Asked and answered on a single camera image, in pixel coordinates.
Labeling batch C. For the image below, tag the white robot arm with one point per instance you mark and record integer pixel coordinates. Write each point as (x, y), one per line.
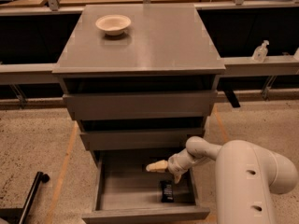
(246, 176)

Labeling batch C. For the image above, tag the white ceramic bowl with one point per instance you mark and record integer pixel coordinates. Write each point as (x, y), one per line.
(113, 24)

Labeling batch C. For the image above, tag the clear pump sanitizer bottle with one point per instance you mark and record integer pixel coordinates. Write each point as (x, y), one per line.
(260, 52)

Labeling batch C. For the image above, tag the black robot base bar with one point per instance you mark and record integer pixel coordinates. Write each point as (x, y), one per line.
(19, 215)

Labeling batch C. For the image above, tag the grey top drawer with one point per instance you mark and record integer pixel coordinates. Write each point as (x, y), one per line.
(150, 105)

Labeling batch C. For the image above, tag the grey bottom drawer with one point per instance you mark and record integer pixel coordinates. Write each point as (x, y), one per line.
(126, 193)

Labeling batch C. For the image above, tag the grey drawer cabinet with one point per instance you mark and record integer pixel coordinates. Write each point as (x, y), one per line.
(163, 50)

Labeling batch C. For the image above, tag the dark rxbar blueberry bar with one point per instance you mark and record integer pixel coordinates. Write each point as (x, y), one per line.
(167, 191)

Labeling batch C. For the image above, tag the black bracket under rail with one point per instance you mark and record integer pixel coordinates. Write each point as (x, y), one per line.
(230, 95)

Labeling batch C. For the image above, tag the grey metal rail frame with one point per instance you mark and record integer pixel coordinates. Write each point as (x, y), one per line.
(281, 65)

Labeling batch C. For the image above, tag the grey drawer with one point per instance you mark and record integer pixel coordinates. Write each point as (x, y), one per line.
(126, 193)
(136, 139)
(150, 105)

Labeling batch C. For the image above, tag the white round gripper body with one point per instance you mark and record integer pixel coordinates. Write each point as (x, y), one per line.
(174, 165)

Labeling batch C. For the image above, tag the grey middle drawer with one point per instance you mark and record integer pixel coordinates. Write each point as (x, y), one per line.
(136, 139)

